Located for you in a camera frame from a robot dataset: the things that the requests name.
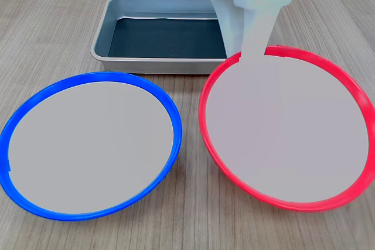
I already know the red-rimmed white plate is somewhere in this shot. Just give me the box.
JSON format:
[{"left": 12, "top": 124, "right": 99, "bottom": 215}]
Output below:
[{"left": 198, "top": 45, "right": 375, "bottom": 213}]

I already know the black tray mat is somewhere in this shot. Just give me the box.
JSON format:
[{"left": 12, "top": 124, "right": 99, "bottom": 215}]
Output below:
[{"left": 107, "top": 18, "right": 229, "bottom": 59}]

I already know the steel tray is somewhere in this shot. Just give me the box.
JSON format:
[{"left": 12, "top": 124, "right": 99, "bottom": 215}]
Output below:
[{"left": 90, "top": 0, "right": 235, "bottom": 76}]

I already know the blue-rimmed white plate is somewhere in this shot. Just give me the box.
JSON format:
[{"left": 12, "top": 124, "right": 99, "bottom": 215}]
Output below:
[{"left": 0, "top": 71, "right": 183, "bottom": 222}]

